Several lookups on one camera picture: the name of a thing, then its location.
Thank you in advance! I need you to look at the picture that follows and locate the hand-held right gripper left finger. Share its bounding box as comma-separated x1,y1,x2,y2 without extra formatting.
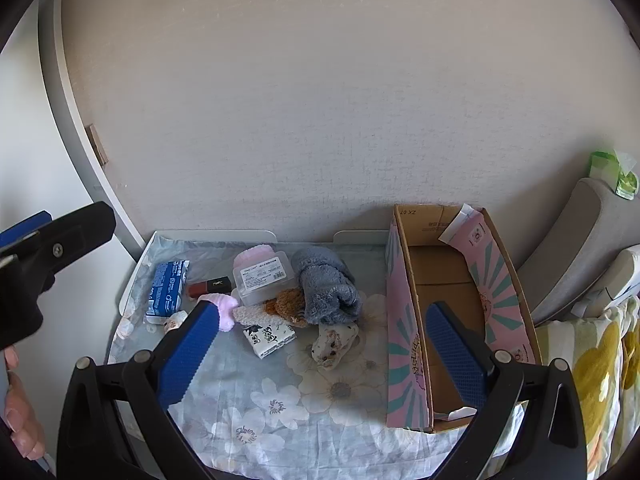
56,301,221,480

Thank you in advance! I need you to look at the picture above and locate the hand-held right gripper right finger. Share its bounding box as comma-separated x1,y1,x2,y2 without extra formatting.
425,301,587,480

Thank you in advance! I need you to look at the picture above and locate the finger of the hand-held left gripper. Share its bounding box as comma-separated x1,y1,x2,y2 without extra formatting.
0,211,53,261
10,201,117,281

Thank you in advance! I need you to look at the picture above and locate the pink printed cardboard box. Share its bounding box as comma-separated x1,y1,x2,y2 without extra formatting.
385,203,543,433

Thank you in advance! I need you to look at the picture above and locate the lilac fluffy sock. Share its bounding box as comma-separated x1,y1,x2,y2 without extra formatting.
196,294,240,333

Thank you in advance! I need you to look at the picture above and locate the white fluffy sock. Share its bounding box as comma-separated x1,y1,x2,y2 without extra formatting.
231,304,276,330

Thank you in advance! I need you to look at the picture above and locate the grey-blue fluffy cloth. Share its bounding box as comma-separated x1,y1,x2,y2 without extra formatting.
291,247,363,326

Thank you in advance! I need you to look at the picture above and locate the white desktop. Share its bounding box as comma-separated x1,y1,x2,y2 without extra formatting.
116,229,391,321

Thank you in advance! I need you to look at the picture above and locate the person's left hand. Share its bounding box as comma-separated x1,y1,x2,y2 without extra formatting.
4,347,47,461

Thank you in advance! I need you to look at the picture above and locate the black and white tissue pack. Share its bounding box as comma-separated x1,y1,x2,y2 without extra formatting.
243,321,297,359

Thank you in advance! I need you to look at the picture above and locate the clear plastic box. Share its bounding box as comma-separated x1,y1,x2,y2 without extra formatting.
232,250,296,307

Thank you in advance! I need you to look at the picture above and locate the pink fluffy sock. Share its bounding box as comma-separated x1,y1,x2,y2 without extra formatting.
235,244,275,267

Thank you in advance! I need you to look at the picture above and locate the large white spotted plush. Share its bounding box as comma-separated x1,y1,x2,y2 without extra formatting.
310,321,361,371

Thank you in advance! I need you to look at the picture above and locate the yellow flower bed sheet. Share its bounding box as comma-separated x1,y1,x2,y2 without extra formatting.
535,295,640,480

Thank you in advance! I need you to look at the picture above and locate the grey padded headboard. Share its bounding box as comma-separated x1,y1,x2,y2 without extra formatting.
515,177,640,326

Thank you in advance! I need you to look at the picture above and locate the white cushion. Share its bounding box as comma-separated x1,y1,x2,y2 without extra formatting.
580,244,640,318

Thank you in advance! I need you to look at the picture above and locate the green tissue pack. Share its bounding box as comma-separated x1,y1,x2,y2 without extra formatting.
589,151,640,200

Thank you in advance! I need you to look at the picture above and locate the brown wall plate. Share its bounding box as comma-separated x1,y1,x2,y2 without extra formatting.
85,123,109,167

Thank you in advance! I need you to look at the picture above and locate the white wall trim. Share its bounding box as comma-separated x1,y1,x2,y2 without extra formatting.
37,0,146,256

